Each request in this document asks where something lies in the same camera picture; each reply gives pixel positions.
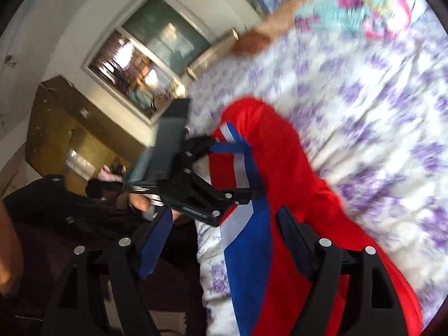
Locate red pants with blue-white stripes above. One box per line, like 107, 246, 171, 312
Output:
208, 97, 422, 335

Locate person's left hand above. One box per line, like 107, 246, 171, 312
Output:
115, 190, 183, 223

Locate yellow wooden cabinet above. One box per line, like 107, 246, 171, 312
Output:
25, 75, 144, 195

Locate brown orange pillow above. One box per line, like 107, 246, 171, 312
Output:
230, 0, 310, 56

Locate purple floral white bedsheet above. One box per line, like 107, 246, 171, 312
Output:
188, 10, 447, 335

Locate folded colourful turquoise pink quilt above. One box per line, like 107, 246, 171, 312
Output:
294, 0, 427, 39

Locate window with white frame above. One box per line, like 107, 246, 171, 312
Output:
82, 0, 217, 124

